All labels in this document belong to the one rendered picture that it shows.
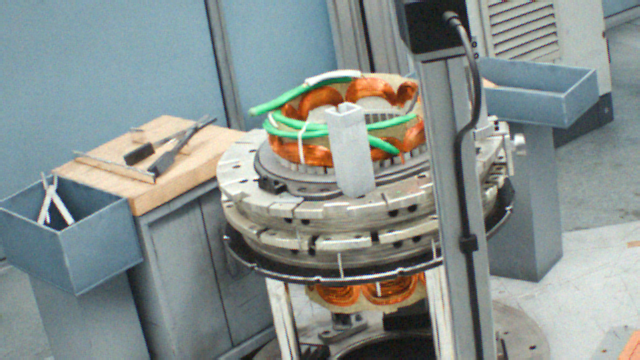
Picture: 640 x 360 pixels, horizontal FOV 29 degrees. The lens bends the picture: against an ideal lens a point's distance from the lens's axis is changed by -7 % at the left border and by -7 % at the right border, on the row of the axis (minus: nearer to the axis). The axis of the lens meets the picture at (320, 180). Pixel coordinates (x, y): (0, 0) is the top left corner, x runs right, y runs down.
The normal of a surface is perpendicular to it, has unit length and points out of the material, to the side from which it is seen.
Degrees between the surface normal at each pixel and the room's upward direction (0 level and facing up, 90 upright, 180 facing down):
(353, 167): 90
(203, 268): 90
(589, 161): 0
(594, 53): 90
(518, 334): 0
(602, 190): 0
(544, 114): 90
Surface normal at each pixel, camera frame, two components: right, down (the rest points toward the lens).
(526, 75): -0.59, 0.40
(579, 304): -0.16, -0.91
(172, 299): 0.70, 0.18
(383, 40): -0.04, 0.40
